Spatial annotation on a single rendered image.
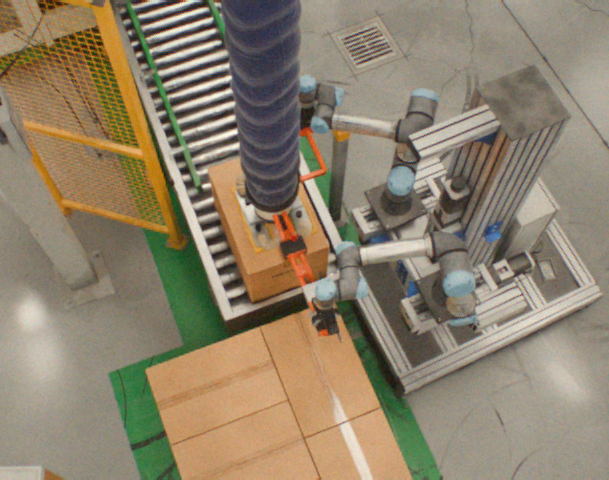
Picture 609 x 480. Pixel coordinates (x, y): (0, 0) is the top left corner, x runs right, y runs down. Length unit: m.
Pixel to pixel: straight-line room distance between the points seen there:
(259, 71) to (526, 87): 0.99
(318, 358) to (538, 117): 1.71
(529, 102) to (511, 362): 2.10
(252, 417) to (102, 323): 1.24
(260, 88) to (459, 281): 1.00
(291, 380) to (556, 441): 1.55
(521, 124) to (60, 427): 2.97
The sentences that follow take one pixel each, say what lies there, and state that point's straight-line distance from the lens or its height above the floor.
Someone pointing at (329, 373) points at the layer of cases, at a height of 0.54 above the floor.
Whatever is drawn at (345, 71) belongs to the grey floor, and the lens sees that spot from 5.40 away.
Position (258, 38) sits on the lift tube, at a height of 2.49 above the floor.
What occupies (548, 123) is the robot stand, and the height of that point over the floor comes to 2.03.
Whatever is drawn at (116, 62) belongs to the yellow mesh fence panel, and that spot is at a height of 1.77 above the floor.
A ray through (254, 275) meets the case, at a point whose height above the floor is 0.92.
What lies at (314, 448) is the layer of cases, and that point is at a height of 0.54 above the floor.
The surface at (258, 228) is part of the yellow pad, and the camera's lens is 3.48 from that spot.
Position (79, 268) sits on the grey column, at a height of 0.26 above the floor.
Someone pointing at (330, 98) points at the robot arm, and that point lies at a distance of 3.32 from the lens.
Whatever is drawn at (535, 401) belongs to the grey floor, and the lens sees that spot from 4.63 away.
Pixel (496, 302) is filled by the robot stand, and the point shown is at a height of 0.96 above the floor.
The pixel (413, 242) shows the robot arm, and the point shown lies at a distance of 2.99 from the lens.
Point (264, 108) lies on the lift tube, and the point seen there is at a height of 2.12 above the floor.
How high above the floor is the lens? 4.33
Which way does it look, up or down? 66 degrees down
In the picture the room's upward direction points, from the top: 1 degrees clockwise
